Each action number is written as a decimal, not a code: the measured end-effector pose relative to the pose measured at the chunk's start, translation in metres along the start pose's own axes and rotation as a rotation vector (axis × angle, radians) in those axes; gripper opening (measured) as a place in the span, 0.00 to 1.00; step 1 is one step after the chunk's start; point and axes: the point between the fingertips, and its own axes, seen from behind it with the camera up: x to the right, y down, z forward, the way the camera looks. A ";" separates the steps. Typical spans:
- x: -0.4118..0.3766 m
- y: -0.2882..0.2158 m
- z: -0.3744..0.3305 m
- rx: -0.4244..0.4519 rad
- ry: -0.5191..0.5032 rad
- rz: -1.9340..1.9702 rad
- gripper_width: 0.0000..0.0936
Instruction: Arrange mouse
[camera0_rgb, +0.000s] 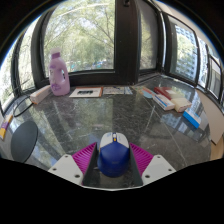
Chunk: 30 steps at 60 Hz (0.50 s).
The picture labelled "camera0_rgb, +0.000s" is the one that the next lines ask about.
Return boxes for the light blue flat item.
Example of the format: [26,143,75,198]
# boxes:
[139,87,155,99]

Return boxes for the blue and white box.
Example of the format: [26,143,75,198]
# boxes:
[182,109,202,130]

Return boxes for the white box with blue stripe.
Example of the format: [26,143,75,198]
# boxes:
[152,93,176,112]

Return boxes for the white card with dark photo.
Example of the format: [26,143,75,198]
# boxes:
[69,86,104,99]

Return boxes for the blue and white computer mouse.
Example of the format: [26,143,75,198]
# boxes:
[96,131,131,178]

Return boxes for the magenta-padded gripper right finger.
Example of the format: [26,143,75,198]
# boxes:
[127,142,177,188]

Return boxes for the printed leaflet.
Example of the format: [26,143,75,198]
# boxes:
[102,85,134,96]

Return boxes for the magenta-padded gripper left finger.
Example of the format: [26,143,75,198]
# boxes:
[47,142,101,188]

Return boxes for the purple detergent bottle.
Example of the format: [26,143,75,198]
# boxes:
[48,47,71,97]

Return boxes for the yellow and purple book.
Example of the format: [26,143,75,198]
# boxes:
[0,114,14,140]

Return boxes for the cream box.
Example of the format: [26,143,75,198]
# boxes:
[170,97,193,113]

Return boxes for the dark round mouse pad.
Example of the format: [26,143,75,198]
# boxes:
[10,120,39,164]

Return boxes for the orange and white carton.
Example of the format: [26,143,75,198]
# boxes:
[29,84,52,105]

